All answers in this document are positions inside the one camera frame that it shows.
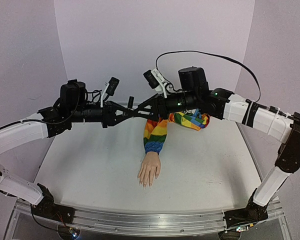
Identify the rainbow striped jacket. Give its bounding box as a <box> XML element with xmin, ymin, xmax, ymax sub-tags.
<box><xmin>143</xmin><ymin>109</ymin><xmax>210</xmax><ymax>155</ymax></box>

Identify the aluminium front rail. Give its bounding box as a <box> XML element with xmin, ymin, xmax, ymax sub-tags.
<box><xmin>15</xmin><ymin>199</ymin><xmax>287</xmax><ymax>237</ymax></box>

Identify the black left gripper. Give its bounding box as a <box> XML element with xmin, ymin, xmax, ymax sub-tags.
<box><xmin>70</xmin><ymin>100</ymin><xmax>135</xmax><ymax>129</ymax></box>

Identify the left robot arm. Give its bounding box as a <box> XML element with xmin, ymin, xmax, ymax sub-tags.
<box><xmin>0</xmin><ymin>77</ymin><xmax>134</xmax><ymax>219</ymax></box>

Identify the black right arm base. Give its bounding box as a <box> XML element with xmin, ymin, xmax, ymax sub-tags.
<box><xmin>223</xmin><ymin>189</ymin><xmax>268</xmax><ymax>229</ymax></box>

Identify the mannequin hand with clear nails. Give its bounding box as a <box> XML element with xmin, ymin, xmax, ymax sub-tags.
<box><xmin>137</xmin><ymin>151</ymin><xmax>161</xmax><ymax>189</ymax></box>

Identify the black right camera cable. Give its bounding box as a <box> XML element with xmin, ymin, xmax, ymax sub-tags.
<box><xmin>155</xmin><ymin>50</ymin><xmax>261</xmax><ymax>102</ymax></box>

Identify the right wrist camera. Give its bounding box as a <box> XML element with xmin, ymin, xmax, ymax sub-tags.
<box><xmin>143</xmin><ymin>68</ymin><xmax>169</xmax><ymax>99</ymax></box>

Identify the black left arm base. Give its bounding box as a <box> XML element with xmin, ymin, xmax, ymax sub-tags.
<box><xmin>31</xmin><ymin>183</ymin><xmax>75</xmax><ymax>224</ymax></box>

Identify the nail polish bottle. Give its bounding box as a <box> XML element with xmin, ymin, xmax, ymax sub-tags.
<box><xmin>125</xmin><ymin>107</ymin><xmax>135</xmax><ymax>118</ymax></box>

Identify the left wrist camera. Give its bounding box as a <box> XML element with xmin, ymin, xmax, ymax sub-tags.
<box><xmin>100</xmin><ymin>77</ymin><xmax>120</xmax><ymax>108</ymax></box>

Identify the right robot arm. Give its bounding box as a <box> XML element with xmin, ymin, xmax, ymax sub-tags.
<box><xmin>138</xmin><ymin>88</ymin><xmax>300</xmax><ymax>207</ymax></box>

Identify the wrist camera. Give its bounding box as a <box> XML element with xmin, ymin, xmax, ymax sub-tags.
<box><xmin>100</xmin><ymin>77</ymin><xmax>120</xmax><ymax>108</ymax></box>
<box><xmin>143</xmin><ymin>68</ymin><xmax>169</xmax><ymax>99</ymax></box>

